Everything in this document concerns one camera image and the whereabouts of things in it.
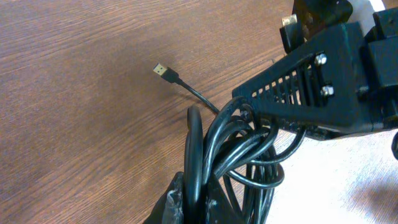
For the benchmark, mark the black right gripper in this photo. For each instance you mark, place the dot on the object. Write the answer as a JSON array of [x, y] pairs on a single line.
[[319, 83]]

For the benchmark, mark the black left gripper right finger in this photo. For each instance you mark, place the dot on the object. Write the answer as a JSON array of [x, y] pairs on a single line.
[[217, 207]]

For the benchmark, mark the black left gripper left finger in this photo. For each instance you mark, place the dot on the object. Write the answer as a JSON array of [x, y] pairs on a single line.
[[169, 208]]

